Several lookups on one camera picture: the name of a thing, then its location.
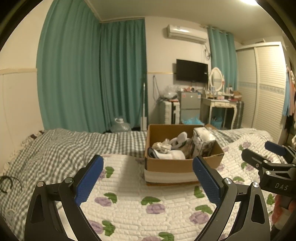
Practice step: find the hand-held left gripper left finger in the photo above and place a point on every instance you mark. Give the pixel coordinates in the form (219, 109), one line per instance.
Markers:
(89, 180)

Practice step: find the grey mini fridge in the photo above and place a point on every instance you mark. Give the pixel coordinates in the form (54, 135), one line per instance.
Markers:
(188, 102)

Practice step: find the blue storage basket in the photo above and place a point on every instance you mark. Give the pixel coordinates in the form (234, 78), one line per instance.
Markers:
(216, 122)

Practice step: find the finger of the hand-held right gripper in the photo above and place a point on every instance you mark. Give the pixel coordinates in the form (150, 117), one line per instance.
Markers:
(275, 148)
(254, 157)

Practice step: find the floral quilted blanket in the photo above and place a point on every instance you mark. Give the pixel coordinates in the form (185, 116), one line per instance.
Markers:
(138, 185)

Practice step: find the black wall television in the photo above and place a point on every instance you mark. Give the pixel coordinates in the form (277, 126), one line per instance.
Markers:
(192, 70)

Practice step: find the hanging clothes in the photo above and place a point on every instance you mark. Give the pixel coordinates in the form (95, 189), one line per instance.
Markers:
(290, 92)

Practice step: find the white suitcase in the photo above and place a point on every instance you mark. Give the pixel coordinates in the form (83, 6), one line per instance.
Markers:
(170, 111)

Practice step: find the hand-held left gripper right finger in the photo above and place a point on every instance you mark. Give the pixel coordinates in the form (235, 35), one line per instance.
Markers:
(207, 183)

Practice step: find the black hair band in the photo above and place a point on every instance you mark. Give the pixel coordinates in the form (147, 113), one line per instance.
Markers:
(10, 182)

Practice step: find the white oval mirror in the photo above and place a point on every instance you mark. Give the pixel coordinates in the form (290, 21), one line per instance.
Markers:
(216, 78)

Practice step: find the person's right hand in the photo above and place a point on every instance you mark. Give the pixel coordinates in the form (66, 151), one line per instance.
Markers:
(279, 209)

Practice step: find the small photo frame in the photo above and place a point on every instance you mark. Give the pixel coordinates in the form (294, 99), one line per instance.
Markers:
(212, 89)

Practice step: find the clear plastic bag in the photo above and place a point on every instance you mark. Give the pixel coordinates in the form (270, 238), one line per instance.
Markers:
(170, 91)

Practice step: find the white louvred wardrobe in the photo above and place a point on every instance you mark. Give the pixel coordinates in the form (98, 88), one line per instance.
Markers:
(261, 92)

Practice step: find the white dressing table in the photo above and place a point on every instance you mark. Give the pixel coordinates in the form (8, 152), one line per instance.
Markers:
(219, 104)

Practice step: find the white cloth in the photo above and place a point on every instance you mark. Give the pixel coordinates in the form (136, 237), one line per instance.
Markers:
(161, 145)

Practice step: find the white air conditioner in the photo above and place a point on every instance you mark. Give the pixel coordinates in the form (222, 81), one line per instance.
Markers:
(185, 33)

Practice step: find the white mop pole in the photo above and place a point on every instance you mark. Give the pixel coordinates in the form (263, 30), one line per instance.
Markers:
(143, 104)

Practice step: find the grey gingham bed sheet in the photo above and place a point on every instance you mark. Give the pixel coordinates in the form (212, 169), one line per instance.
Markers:
(57, 150)

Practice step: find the clear water jug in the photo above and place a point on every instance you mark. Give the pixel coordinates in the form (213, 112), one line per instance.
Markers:
(120, 126)

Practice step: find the blue plastic bag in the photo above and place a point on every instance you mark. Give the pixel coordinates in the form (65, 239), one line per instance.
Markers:
(192, 121)

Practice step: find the cardboard box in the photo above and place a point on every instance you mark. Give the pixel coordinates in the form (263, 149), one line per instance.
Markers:
(180, 166)

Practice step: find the teal curtain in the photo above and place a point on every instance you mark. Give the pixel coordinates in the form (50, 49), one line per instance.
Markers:
(122, 74)
(222, 58)
(67, 69)

